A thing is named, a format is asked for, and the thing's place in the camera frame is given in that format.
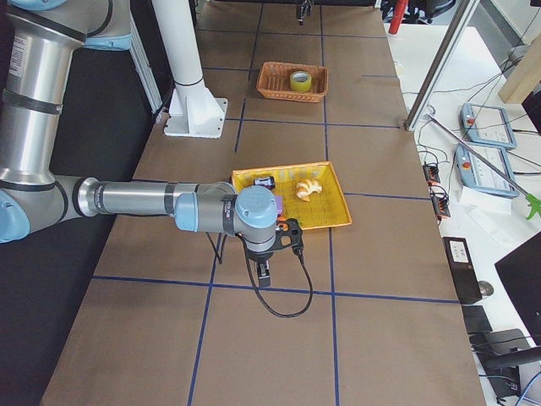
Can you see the red cylinder object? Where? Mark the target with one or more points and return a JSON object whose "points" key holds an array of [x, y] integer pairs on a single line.
{"points": [[399, 10]]}

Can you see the toy croissant bread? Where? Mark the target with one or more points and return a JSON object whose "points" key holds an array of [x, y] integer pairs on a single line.
{"points": [[306, 187]]}

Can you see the small black battery can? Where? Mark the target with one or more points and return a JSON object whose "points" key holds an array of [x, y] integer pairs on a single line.
{"points": [[267, 182]]}

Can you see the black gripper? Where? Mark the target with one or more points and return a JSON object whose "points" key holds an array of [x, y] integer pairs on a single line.
{"points": [[258, 256]]}

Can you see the teach pendant tablet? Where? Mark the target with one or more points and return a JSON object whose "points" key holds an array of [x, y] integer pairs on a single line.
{"points": [[476, 175], [488, 125]]}

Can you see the yellow tape roll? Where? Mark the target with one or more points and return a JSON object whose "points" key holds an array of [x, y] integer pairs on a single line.
{"points": [[300, 81]]}

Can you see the yellow plastic basket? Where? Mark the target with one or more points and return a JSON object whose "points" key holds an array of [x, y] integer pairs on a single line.
{"points": [[325, 209]]}

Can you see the far teach pendant tablet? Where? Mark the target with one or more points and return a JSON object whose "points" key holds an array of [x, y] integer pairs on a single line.
{"points": [[488, 125]]}

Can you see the aluminium frame post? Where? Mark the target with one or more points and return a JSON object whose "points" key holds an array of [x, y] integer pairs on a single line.
{"points": [[458, 24]]}

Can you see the purple foam cube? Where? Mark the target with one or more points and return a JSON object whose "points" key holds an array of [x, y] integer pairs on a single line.
{"points": [[279, 204]]}

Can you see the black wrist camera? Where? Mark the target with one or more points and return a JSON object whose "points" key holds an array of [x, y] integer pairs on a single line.
{"points": [[289, 235]]}

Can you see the brown wicker basket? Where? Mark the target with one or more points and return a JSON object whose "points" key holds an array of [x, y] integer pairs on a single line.
{"points": [[273, 82]]}

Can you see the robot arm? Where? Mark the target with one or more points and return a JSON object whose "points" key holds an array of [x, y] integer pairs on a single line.
{"points": [[70, 111], [303, 10]]}

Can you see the black monitor screen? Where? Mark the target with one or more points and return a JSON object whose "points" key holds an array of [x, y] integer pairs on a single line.
{"points": [[519, 273]]}

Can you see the near teach pendant tablet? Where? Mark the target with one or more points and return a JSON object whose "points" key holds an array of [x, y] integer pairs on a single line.
{"points": [[476, 175]]}

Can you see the black power adapter box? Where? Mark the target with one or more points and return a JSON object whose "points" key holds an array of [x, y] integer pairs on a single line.
{"points": [[462, 270]]}

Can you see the reacher grabber stick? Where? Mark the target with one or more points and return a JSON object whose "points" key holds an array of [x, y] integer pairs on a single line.
{"points": [[533, 201]]}

